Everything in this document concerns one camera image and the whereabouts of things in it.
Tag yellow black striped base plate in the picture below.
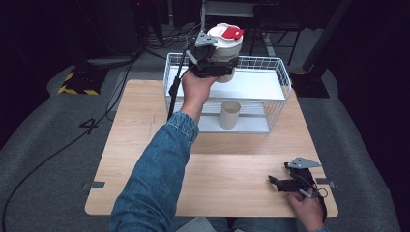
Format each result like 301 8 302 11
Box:
57 66 109 97

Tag white metal desk frame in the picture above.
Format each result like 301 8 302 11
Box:
196 0 259 54

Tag black metal chair frame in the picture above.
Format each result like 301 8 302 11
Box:
241 3 305 67

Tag white cup with red-tab lid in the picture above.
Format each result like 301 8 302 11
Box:
206 22 245 84

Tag dark slanted pole with base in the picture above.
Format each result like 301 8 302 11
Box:
289 0 355 99

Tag black floor cable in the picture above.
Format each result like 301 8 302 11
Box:
0 54 140 232

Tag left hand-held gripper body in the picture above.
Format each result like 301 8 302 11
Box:
188 31 223 78

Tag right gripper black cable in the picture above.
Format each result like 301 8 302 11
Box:
299 180 329 224

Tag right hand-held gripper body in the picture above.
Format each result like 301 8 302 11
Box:
283 157 323 194

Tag grey tape piece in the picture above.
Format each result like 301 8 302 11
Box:
81 181 106 190
315 177 337 189

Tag bundle of floor cables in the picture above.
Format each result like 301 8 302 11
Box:
143 21 201 51

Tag white wire shelf rack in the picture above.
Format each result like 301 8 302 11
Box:
162 52 293 134

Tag white paper cup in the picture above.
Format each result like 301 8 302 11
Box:
219 101 242 131

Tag person's left hand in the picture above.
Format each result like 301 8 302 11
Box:
180 70 220 124

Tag person's right hand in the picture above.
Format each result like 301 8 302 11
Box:
288 192 325 232

